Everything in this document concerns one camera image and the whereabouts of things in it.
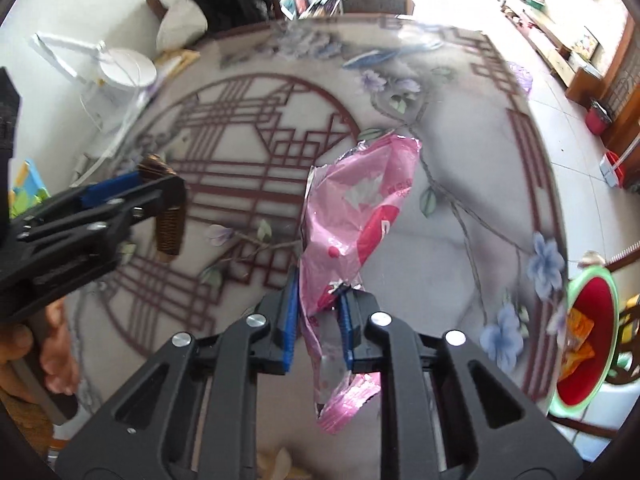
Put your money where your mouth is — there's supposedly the dark brown cigarette box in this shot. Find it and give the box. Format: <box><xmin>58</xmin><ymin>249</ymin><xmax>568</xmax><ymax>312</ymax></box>
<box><xmin>137</xmin><ymin>154</ymin><xmax>187</xmax><ymax>257</ymax></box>

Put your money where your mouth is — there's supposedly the pink foil wrapper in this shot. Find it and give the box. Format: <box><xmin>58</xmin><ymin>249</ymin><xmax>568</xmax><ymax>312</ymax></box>
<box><xmin>298</xmin><ymin>132</ymin><xmax>424</xmax><ymax>436</ymax></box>

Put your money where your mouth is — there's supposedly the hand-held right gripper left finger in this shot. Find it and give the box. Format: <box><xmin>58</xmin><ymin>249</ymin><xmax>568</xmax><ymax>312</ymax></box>
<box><xmin>55</xmin><ymin>267</ymin><xmax>301</xmax><ymax>480</ymax></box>

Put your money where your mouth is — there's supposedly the yellow book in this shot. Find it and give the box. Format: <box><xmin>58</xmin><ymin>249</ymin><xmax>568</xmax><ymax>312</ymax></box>
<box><xmin>152</xmin><ymin>49</ymin><xmax>202</xmax><ymax>82</ymax></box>

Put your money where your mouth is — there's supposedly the blue yellow green toy stand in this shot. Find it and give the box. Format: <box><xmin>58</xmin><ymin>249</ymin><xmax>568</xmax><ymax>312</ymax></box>
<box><xmin>9</xmin><ymin>159</ymin><xmax>52</xmax><ymax>213</ymax></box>

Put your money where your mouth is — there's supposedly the small patterned framed picture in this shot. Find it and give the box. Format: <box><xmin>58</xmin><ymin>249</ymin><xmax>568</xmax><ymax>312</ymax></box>
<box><xmin>572</xmin><ymin>27</ymin><xmax>600</xmax><ymax>59</ymax></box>

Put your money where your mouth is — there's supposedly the white cloth bag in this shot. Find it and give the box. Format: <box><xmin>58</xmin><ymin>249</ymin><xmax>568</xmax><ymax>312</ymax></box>
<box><xmin>156</xmin><ymin>0</ymin><xmax>209</xmax><ymax>52</ymax></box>

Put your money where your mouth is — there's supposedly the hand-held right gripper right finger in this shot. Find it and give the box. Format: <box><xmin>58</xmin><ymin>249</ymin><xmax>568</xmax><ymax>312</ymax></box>
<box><xmin>339</xmin><ymin>292</ymin><xmax>583</xmax><ymax>480</ymax></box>

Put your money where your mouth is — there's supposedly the orange snack bag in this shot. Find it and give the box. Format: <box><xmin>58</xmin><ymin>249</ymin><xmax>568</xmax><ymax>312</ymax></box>
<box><xmin>556</xmin><ymin>307</ymin><xmax>597</xmax><ymax>382</ymax></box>

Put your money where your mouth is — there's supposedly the white desk lamp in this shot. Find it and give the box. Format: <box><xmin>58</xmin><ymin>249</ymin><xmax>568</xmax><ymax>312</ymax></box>
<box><xmin>29</xmin><ymin>32</ymin><xmax>159</xmax><ymax>92</ymax></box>

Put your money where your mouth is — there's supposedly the red bin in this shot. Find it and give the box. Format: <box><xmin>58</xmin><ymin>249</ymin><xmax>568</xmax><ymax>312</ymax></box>
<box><xmin>584</xmin><ymin>102</ymin><xmax>614</xmax><ymax>135</ymax></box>

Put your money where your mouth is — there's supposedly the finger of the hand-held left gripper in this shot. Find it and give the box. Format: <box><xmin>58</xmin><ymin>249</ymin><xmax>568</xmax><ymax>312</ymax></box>
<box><xmin>17</xmin><ymin>201</ymin><xmax>162</xmax><ymax>262</ymax></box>
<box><xmin>10</xmin><ymin>172</ymin><xmax>188</xmax><ymax>232</ymax></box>

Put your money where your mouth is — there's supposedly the long low television cabinet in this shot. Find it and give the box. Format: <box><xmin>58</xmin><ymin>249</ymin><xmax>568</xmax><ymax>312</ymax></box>
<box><xmin>499</xmin><ymin>0</ymin><xmax>603</xmax><ymax>102</ymax></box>

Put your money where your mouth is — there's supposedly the purple plastic bag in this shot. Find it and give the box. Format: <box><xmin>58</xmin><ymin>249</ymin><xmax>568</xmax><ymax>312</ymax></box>
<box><xmin>509</xmin><ymin>62</ymin><xmax>532</xmax><ymax>97</ymax></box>

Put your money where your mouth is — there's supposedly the person's left hand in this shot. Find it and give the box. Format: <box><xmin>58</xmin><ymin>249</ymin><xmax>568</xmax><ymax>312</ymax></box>
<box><xmin>0</xmin><ymin>305</ymin><xmax>82</xmax><ymax>401</ymax></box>

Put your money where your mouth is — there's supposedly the green rimmed red basin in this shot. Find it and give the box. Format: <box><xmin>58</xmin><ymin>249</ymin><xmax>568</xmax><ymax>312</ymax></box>
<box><xmin>547</xmin><ymin>265</ymin><xmax>632</xmax><ymax>419</ymax></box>

